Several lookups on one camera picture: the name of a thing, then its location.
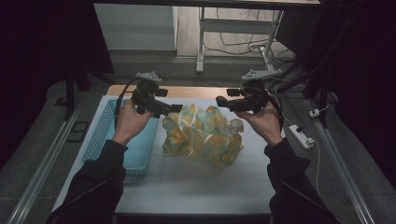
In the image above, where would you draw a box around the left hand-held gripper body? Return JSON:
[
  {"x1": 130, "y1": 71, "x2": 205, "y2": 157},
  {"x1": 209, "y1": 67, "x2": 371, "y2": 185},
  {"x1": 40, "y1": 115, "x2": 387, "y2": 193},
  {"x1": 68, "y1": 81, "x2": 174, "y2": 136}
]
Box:
[{"x1": 130, "y1": 71, "x2": 163, "y2": 116}]

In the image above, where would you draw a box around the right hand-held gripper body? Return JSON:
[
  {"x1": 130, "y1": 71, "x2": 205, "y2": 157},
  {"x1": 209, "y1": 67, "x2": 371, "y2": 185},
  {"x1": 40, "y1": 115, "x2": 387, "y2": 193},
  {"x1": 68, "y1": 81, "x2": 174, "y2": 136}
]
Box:
[{"x1": 238, "y1": 68, "x2": 282, "y2": 114}]

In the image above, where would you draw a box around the orange-print green fabric bag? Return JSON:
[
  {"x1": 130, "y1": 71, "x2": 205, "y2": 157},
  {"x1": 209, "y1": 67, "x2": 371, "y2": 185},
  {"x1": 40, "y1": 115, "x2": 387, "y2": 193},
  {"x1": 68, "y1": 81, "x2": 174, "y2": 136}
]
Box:
[{"x1": 161, "y1": 103, "x2": 245, "y2": 170}]

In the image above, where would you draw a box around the light blue plastic basket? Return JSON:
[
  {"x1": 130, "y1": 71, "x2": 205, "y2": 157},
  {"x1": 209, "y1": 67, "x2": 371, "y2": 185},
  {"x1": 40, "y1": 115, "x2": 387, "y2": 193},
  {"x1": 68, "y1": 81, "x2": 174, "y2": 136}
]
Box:
[{"x1": 81, "y1": 98, "x2": 161, "y2": 179}]

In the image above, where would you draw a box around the person's right hand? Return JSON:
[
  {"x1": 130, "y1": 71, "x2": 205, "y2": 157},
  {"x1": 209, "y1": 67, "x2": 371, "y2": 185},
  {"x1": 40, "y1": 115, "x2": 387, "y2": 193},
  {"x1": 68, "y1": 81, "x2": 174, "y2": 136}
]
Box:
[{"x1": 233, "y1": 101, "x2": 284, "y2": 148}]

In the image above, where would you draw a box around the person's left hand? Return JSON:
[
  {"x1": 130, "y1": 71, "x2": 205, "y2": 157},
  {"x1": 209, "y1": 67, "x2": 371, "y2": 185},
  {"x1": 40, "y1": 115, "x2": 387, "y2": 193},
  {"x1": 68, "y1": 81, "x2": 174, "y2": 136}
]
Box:
[{"x1": 112, "y1": 99, "x2": 155, "y2": 147}]

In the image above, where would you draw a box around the white power strip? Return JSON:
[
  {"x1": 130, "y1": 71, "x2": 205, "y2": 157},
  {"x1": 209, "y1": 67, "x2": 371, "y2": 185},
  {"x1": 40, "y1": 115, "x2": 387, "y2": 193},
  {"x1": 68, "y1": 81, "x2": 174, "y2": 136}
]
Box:
[{"x1": 281, "y1": 124, "x2": 316, "y2": 150}]

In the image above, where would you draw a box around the white cabinet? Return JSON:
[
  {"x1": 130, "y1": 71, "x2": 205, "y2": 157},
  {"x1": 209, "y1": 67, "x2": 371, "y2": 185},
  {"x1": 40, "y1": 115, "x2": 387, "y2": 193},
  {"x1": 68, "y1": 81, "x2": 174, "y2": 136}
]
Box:
[{"x1": 93, "y1": 3, "x2": 179, "y2": 51}]

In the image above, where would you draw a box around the black metal stand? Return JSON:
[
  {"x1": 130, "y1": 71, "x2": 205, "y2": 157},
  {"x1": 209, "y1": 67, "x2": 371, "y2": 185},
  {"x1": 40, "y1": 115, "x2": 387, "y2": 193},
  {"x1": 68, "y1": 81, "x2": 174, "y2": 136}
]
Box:
[
  {"x1": 54, "y1": 55, "x2": 116, "y2": 121},
  {"x1": 274, "y1": 12, "x2": 358, "y2": 129}
]

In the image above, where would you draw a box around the white table mat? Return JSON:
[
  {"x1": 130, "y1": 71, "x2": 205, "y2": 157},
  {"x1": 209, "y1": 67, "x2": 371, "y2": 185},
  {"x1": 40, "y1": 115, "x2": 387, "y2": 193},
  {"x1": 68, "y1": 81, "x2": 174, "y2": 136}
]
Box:
[{"x1": 51, "y1": 94, "x2": 312, "y2": 217}]

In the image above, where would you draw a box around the right hand-held gripper black cable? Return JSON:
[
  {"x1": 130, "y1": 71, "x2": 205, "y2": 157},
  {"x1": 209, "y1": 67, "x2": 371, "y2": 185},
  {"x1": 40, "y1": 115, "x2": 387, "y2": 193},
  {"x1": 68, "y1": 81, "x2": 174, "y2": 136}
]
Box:
[{"x1": 264, "y1": 89, "x2": 286, "y2": 133}]

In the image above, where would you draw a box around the tangle of black floor cables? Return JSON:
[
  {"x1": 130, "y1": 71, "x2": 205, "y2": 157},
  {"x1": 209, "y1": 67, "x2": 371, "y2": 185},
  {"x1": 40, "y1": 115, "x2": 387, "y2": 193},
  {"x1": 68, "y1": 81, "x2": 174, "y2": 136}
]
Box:
[{"x1": 204, "y1": 7, "x2": 297, "y2": 63}]

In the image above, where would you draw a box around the black plug with cable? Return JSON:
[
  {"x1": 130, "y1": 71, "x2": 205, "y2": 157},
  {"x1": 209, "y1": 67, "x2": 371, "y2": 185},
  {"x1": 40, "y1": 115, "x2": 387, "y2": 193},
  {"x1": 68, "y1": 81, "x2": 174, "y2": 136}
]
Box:
[{"x1": 281, "y1": 90, "x2": 306, "y2": 133}]

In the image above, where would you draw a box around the white desk frame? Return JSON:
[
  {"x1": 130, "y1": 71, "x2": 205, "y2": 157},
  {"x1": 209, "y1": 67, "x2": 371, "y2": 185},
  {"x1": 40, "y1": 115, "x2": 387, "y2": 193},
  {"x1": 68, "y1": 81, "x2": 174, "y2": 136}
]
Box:
[{"x1": 195, "y1": 7, "x2": 285, "y2": 76}]

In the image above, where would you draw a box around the black floor bracket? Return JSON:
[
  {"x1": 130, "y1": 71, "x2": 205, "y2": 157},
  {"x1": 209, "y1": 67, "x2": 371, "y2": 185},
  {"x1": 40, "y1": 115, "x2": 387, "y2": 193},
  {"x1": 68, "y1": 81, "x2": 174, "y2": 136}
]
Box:
[{"x1": 65, "y1": 120, "x2": 91, "y2": 144}]

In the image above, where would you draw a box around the white power strip cable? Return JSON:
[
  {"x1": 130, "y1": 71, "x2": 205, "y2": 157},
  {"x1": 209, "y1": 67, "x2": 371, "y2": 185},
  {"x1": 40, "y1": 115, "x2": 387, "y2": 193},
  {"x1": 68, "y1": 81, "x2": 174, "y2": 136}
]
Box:
[{"x1": 312, "y1": 138, "x2": 339, "y2": 224}]

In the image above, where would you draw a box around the aluminium floor rail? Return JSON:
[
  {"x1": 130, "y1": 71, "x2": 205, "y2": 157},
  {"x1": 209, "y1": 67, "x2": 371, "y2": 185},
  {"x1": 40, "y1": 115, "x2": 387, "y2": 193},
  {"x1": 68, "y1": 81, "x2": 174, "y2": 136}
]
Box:
[
  {"x1": 6, "y1": 101, "x2": 82, "y2": 224},
  {"x1": 306, "y1": 99, "x2": 377, "y2": 224}
]

